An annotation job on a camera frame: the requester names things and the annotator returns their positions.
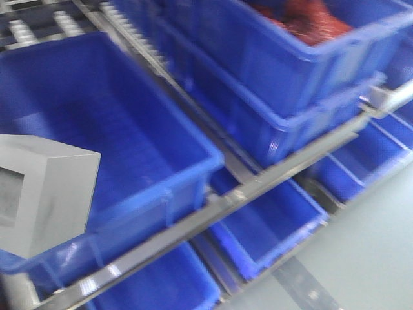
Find gray square foam base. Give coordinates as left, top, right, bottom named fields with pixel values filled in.
left=1, top=134, right=101, bottom=258

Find blue bin with red contents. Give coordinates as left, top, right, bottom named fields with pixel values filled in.
left=154, top=0, right=413, bottom=110

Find empty blue target bin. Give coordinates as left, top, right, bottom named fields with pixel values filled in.
left=1, top=32, right=223, bottom=289

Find red mesh bag contents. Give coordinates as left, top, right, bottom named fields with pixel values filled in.
left=250, top=1, right=352, bottom=46

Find stainless steel rack frame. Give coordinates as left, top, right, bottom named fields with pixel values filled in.
left=1, top=1, right=412, bottom=309

